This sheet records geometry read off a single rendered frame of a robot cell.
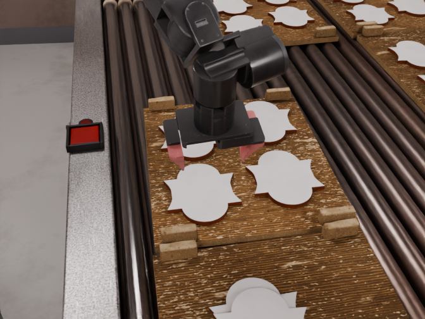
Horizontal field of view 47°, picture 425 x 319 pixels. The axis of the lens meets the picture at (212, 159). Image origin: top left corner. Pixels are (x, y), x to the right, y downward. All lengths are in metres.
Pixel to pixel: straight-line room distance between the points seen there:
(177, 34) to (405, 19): 1.09
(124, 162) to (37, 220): 1.30
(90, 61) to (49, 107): 1.60
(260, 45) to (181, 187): 0.34
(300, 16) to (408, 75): 0.40
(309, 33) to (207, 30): 0.87
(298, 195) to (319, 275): 0.17
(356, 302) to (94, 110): 0.72
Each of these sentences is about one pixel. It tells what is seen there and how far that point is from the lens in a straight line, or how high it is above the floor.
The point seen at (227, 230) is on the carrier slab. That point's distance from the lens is 0.82.
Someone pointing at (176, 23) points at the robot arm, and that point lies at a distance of 0.62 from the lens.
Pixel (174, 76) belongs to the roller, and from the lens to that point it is 1.26.
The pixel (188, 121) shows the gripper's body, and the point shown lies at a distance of 0.70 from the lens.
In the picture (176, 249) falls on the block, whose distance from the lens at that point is 0.76.
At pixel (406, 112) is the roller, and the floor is 0.92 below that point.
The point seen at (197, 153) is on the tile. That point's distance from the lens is 0.96.
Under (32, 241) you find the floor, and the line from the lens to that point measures 2.18.
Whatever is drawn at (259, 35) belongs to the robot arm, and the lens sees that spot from 0.66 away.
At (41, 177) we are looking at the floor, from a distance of 2.46.
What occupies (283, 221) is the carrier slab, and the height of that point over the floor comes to 0.94.
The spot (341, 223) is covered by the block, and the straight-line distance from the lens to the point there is 0.82.
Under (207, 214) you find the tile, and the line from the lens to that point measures 0.83.
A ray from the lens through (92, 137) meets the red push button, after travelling 1.06.
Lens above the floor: 1.54
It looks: 40 degrees down
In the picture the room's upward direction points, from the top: straight up
